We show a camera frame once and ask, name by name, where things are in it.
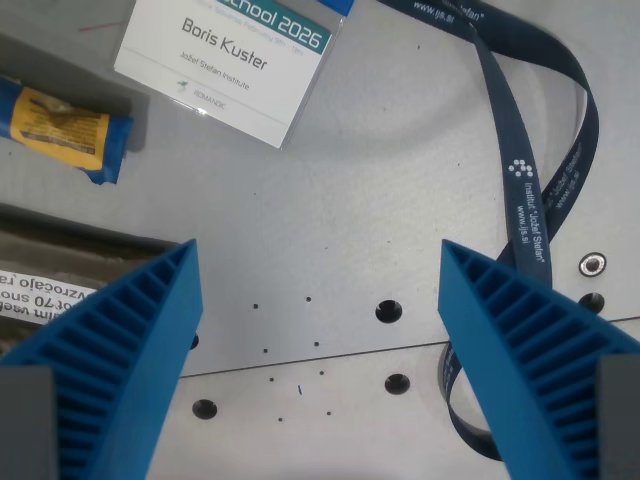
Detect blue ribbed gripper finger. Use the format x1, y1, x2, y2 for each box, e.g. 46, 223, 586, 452
437, 239, 640, 480
0, 238, 204, 480

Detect blue and yellow snack bag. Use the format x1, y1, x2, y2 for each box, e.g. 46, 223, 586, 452
0, 75, 135, 187

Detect silver table screw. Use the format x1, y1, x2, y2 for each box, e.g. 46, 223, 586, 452
578, 252, 608, 276

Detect white name badge card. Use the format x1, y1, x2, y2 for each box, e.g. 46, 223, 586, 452
113, 0, 346, 151

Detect dark blue printed lanyard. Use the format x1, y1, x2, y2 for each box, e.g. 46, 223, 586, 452
377, 0, 601, 462

